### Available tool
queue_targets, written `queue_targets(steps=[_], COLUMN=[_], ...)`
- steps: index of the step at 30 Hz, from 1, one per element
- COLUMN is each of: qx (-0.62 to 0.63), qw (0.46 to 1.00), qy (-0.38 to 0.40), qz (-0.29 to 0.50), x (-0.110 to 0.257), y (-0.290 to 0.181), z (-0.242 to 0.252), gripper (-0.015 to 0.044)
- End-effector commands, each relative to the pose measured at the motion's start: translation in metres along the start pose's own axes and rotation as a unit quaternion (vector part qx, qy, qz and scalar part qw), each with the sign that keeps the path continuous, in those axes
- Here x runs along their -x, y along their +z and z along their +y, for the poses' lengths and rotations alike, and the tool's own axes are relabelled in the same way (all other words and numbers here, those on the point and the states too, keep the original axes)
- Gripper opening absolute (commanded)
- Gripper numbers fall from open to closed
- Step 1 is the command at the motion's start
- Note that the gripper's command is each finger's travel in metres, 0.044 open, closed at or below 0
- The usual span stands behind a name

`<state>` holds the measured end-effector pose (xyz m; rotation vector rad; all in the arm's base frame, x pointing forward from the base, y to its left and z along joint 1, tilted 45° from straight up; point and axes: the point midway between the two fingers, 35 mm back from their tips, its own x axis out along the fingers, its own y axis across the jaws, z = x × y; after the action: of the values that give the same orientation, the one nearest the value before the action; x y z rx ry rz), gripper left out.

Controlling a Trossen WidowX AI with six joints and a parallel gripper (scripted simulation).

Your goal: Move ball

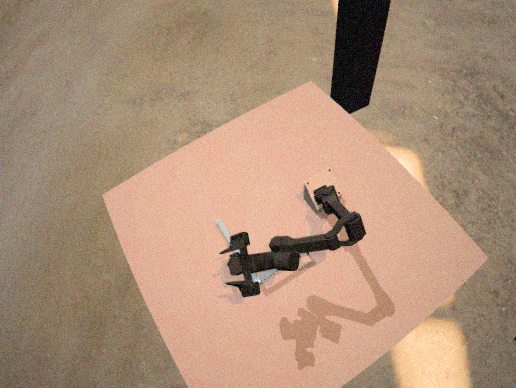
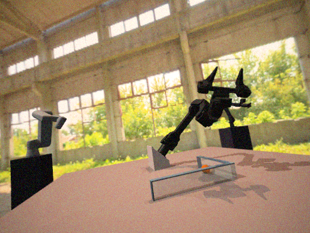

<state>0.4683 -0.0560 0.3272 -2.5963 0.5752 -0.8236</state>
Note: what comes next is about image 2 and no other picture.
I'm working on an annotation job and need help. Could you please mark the clear low corner walls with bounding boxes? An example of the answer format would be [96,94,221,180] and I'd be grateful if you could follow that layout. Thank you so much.
[152,157,238,201]

